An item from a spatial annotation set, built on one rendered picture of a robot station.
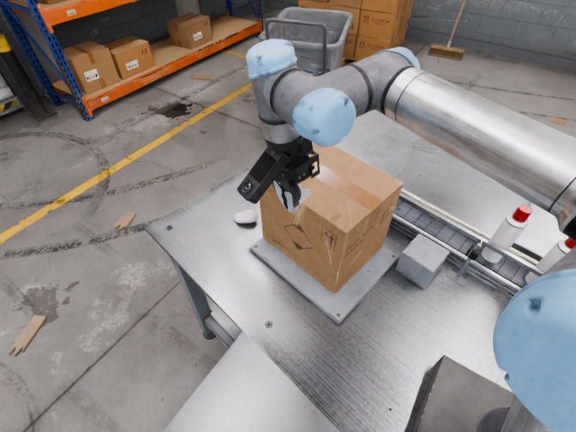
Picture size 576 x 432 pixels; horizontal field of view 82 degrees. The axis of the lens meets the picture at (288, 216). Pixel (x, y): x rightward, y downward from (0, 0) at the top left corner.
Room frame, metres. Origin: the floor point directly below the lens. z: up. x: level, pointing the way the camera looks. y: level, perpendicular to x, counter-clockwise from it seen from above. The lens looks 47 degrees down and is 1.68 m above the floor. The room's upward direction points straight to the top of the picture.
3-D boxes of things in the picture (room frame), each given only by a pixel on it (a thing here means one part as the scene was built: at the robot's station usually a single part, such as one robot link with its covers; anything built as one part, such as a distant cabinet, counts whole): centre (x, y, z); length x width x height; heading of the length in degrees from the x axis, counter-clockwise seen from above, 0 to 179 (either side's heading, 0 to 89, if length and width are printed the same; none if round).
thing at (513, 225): (0.59, -0.60, 0.98); 0.05 x 0.05 x 0.20
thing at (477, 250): (0.56, -0.52, 0.91); 0.07 x 0.03 x 0.16; 136
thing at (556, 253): (0.50, -0.69, 0.98); 0.05 x 0.05 x 0.20
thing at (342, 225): (0.67, -0.11, 0.99); 0.30 x 0.24 x 0.27; 45
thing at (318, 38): (2.90, -0.16, 0.48); 0.89 x 0.63 x 0.96; 165
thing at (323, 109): (0.45, -0.05, 1.44); 0.11 x 0.11 x 0.08; 33
